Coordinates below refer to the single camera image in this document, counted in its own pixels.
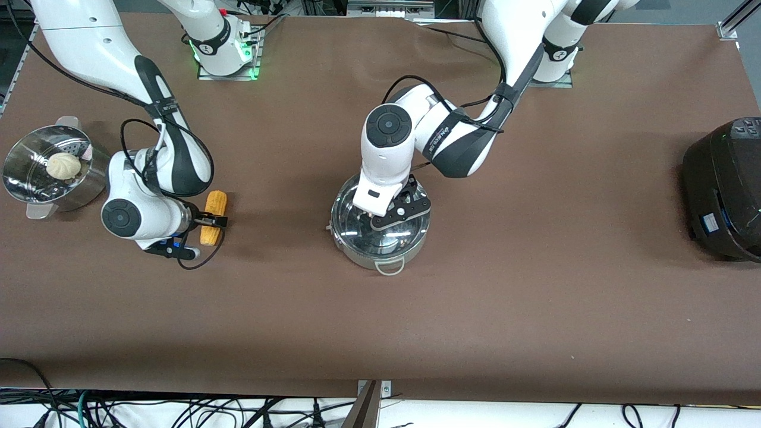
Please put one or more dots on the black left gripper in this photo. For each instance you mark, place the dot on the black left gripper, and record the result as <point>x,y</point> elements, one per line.
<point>412,181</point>

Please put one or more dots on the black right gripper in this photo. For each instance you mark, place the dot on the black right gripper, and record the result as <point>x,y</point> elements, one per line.
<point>194,219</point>

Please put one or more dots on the yellow corn cob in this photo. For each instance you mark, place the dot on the yellow corn cob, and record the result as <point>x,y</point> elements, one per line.
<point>217,201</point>

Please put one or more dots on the glass lid with knob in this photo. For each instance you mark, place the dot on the glass lid with knob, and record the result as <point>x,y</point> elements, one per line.
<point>357,229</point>

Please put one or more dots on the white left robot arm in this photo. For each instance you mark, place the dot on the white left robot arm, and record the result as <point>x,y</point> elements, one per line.
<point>386,154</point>

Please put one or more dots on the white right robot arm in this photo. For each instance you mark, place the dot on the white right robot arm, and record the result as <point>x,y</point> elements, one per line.
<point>89,41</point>

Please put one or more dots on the steel steamer pot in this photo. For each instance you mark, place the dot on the steel steamer pot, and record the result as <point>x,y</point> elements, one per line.
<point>83,184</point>

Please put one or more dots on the brown table cover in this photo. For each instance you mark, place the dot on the brown table cover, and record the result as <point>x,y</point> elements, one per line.
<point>380,321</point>

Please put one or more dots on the white steamed bun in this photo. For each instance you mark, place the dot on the white steamed bun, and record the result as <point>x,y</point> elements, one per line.
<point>62,166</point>

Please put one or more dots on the grey metal box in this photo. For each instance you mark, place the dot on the grey metal box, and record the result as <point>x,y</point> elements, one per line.
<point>389,7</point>

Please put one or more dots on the dark stand leg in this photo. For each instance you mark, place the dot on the dark stand leg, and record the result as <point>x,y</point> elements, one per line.
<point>362,413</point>

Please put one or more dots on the black rice cooker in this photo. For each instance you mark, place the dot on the black rice cooker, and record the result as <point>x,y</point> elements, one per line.
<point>722,196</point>

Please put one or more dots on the metal base plate green light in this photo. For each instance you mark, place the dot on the metal base plate green light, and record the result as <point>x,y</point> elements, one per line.
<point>257,59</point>
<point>565,83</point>

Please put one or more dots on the small metal edge bracket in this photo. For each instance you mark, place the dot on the small metal edge bracket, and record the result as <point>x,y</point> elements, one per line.
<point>385,387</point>

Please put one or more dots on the aluminium frame profile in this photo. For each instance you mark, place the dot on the aluminium frame profile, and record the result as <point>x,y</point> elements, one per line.
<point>15,71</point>
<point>737,21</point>

